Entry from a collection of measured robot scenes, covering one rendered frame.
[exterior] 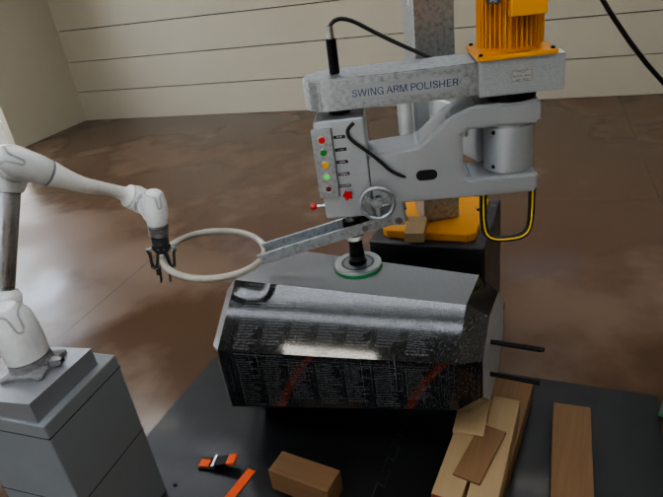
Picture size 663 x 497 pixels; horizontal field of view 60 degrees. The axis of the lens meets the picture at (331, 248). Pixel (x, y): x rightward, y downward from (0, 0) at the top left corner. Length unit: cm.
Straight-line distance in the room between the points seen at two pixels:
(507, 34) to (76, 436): 213
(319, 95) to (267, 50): 684
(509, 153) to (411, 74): 50
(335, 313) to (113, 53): 854
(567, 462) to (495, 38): 172
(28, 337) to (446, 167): 169
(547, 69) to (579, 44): 599
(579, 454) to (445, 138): 144
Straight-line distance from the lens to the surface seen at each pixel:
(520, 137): 235
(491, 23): 225
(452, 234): 294
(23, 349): 235
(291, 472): 268
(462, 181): 236
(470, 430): 263
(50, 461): 242
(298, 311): 252
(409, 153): 230
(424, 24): 280
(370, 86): 221
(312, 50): 880
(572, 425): 289
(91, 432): 246
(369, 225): 246
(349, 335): 241
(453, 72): 222
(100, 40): 1062
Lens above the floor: 211
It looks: 27 degrees down
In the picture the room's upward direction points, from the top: 8 degrees counter-clockwise
